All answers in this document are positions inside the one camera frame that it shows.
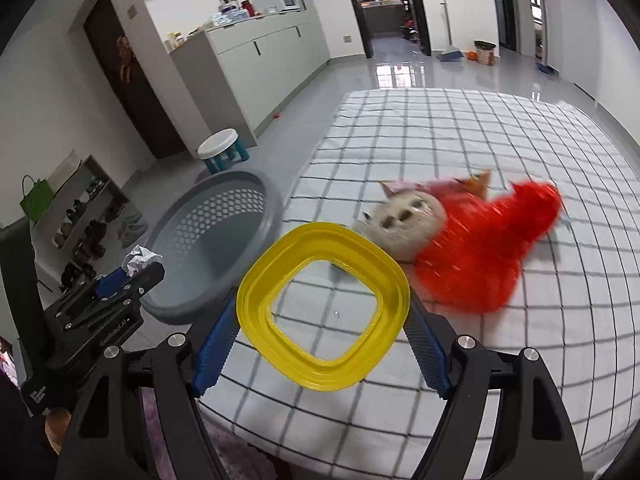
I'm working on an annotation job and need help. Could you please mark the white grey sideboard cabinet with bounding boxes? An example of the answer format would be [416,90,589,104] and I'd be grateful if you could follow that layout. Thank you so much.
[170,9,330,148]

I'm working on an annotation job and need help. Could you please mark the grey shoe rack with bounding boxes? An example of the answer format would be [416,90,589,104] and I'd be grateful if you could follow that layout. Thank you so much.
[32,156,129,294]

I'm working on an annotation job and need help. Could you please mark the small trash bin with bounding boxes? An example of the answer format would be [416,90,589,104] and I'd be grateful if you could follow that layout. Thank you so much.
[474,40,496,66]

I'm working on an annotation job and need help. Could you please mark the green handbag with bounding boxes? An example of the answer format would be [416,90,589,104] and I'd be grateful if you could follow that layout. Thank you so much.
[20,174,54,223]

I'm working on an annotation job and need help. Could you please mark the grey sneakers pair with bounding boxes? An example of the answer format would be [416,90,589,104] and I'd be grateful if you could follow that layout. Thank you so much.
[117,211,148,248]

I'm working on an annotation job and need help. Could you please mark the white stool teal legs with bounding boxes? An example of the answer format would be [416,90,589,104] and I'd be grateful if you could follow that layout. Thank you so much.
[196,128,250,174]

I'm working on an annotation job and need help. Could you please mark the white microwave oven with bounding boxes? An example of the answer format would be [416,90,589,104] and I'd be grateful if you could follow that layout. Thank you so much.
[252,0,300,15]

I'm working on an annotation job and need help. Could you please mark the grey perforated laundry basket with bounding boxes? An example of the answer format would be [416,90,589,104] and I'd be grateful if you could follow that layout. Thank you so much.
[142,170,283,325]

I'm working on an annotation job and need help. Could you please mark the blue dustpan with broom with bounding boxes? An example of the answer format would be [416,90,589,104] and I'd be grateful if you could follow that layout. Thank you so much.
[438,0,463,62]

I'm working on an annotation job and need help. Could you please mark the yellow plastic square ring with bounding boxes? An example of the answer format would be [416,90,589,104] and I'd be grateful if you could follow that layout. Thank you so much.
[235,221,412,392]

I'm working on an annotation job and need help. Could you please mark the plush toy red dress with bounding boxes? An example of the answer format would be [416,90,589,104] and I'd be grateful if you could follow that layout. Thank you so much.
[354,170,562,314]

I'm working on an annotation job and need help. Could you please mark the dark brown entrance door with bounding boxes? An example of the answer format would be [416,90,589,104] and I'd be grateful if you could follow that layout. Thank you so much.
[84,0,186,159]

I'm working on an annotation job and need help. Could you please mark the white paper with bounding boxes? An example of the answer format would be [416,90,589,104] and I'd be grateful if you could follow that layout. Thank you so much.
[122,245,163,278]

